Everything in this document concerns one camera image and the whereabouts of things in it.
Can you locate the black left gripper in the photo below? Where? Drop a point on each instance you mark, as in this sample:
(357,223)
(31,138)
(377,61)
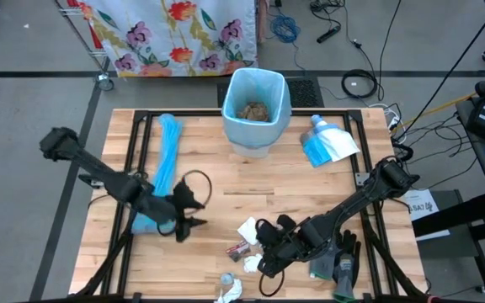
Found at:
(182,204)

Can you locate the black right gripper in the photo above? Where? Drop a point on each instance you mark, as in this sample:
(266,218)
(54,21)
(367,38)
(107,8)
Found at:
(286,246)

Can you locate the white tissue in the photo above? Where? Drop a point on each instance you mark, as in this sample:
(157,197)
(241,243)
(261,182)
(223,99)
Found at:
(252,264)

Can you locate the red striped wrapper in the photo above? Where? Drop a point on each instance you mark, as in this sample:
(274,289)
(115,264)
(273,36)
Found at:
(238,251)

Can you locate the white black wrapper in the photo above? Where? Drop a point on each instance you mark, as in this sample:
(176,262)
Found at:
(247,230)

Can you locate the small blue grey ball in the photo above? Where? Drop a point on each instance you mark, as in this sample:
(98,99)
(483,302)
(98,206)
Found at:
(227,279)

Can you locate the white paper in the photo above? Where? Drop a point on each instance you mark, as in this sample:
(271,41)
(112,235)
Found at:
(232,292)

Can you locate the bright blue trash bag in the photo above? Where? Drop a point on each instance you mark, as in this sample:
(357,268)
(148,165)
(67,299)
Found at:
(168,147)

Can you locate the white plastic trash bin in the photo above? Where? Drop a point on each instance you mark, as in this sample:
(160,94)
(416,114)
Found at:
(253,152)

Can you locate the large brown paper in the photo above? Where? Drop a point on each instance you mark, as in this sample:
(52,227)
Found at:
(254,113)

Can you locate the pale blue trash bag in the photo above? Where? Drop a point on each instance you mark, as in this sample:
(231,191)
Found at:
(246,84)

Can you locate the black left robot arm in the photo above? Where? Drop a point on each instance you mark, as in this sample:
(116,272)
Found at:
(99,170)

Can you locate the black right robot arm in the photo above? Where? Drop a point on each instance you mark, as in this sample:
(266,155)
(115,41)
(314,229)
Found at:
(352,204)

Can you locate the blue white trash bag roll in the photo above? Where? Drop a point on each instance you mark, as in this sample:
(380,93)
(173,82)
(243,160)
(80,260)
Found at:
(335,143)

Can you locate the wooden workbench with bins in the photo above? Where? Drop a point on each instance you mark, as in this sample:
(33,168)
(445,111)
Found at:
(139,114)

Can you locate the white paper sign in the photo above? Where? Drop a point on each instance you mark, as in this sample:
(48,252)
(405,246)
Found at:
(421,206)

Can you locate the black floor mat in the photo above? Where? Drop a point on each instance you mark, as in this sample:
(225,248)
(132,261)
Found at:
(305,92)

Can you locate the floral patterned cloth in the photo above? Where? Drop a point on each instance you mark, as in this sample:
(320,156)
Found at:
(162,38)

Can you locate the white power strip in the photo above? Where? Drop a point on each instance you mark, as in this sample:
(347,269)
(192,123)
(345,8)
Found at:
(392,122)

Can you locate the black desk leg base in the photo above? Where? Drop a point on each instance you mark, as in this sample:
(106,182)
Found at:
(457,214)

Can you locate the pink hanging cloth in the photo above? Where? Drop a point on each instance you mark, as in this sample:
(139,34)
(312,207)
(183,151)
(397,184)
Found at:
(262,21)

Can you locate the black power strip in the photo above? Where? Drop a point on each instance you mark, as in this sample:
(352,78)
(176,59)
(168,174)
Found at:
(328,34)

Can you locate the black side desk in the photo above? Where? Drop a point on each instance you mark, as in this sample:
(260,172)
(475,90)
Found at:
(484,160)

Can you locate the thin black pole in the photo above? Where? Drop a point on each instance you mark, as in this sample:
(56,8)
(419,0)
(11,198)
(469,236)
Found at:
(446,73)

